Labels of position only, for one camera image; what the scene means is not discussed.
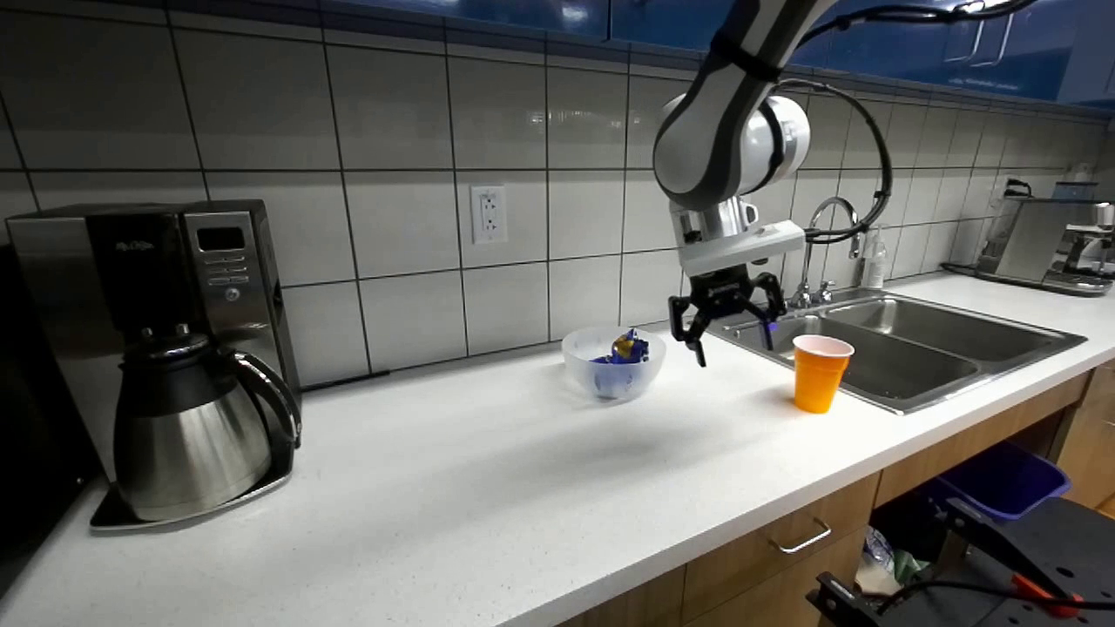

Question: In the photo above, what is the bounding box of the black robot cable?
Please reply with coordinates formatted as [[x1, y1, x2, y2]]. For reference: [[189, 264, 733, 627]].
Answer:
[[769, 0, 1039, 252]]

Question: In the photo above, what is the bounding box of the wooden base cabinet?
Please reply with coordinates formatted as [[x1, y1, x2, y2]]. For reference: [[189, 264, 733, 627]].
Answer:
[[553, 359, 1115, 627]]

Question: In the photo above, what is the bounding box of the blue plastic bin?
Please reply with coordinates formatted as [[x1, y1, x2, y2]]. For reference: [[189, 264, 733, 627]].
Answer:
[[936, 443, 1074, 526]]

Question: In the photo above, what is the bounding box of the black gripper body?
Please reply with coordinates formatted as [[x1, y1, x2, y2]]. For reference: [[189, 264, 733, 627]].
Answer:
[[688, 260, 769, 318]]

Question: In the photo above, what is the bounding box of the orange plastic cup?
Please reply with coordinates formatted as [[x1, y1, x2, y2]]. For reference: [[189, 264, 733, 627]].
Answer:
[[790, 330, 857, 418]]

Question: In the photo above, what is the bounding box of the metal drawer handle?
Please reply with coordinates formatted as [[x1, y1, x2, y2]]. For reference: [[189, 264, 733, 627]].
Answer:
[[769, 521, 835, 557]]

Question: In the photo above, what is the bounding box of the steel coffee carafe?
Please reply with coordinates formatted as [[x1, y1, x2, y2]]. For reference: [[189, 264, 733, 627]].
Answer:
[[110, 329, 308, 526]]

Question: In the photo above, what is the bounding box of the silver countertop appliance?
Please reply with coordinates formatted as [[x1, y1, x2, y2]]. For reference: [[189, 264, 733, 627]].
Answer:
[[945, 178, 1115, 301]]

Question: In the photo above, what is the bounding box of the stainless steel double sink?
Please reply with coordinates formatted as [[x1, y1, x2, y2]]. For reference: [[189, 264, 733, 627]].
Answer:
[[707, 289, 1092, 413]]

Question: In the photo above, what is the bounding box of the black microwave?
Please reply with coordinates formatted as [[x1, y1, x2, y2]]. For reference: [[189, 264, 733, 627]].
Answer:
[[0, 240, 101, 597]]

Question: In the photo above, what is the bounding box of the white wall outlet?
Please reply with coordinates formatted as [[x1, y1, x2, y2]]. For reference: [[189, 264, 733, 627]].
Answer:
[[467, 184, 511, 249]]

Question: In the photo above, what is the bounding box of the chrome sink faucet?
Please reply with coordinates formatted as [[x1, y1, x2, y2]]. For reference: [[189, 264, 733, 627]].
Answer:
[[794, 192, 870, 311]]

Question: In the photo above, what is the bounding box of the blue upper cabinet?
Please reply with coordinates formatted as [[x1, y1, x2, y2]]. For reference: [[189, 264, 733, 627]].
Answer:
[[324, 0, 1115, 112]]

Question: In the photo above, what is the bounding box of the blue chips packet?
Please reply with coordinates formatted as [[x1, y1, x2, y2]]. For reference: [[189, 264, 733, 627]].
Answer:
[[593, 329, 655, 396]]

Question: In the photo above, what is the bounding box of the clear plastic bowl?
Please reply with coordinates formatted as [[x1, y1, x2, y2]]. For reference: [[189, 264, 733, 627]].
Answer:
[[561, 324, 669, 407]]

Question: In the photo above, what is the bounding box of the steel drip coffee maker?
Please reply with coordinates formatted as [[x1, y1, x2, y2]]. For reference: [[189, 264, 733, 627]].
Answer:
[[2, 198, 302, 532]]

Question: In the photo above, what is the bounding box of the black equipment stand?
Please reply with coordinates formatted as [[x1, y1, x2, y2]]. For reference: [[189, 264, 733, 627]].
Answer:
[[805, 499, 1115, 627]]

